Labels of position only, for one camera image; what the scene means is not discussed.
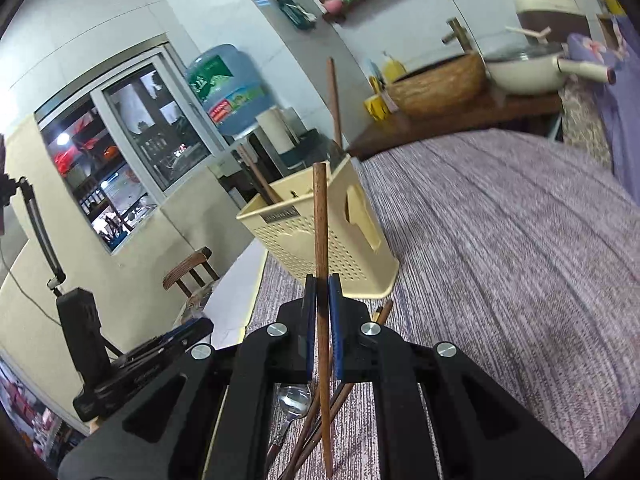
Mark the brown wooden chopstick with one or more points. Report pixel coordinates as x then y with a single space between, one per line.
257 175
334 105
320 220

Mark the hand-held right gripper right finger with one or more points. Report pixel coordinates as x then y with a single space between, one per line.
337 340

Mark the beige cloth screen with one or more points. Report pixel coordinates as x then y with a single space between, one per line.
150 280

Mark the cream frying pan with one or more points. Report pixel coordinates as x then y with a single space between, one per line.
525 72

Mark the grey water dispenser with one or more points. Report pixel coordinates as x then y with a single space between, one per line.
227 167

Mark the yellow soap pump bottle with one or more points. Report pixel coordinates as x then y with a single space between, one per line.
394 69

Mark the blue water jug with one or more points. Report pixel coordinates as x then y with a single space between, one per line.
225 85

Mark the articulated lamp stand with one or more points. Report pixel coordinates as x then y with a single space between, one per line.
37 230

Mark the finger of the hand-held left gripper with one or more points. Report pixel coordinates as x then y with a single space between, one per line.
150 355
192 327

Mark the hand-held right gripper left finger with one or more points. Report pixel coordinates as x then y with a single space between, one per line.
310 330

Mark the bronze faucet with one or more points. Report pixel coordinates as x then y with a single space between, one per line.
457 35

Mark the sliding glass window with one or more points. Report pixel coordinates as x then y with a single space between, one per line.
130 150

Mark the pink small jar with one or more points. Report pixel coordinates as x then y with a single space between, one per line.
332 6

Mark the brown white rice cooker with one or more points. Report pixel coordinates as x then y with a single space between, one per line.
550 15

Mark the dark wooden counter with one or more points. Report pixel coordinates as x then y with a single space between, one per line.
450 125

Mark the beige patterned cloth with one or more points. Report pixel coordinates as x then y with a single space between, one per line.
585 120

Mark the wooden chair with cat cushion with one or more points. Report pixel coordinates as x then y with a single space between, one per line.
187 270

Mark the white rice paddle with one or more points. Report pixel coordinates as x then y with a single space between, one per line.
527 32

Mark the yellow cup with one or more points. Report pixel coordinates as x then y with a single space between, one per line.
379 106

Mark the green hanging packet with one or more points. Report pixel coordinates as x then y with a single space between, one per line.
297 12

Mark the purple floral cloth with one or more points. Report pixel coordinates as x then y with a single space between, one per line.
622 110

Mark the purple white striped tablecloth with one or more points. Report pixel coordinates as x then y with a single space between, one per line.
500 260

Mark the cream perforated utensil holder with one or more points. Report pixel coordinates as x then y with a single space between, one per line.
300 240

